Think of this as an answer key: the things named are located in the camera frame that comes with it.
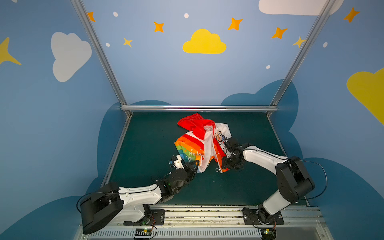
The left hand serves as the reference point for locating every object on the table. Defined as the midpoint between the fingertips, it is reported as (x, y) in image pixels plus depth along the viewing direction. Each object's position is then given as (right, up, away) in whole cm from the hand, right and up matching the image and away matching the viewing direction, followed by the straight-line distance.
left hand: (200, 160), depth 77 cm
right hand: (+16, -6, +13) cm, 22 cm away
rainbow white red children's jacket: (+4, +7, +24) cm, 25 cm away
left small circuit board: (-29, -35, -4) cm, 45 cm away
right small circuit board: (+34, -36, -4) cm, 49 cm away
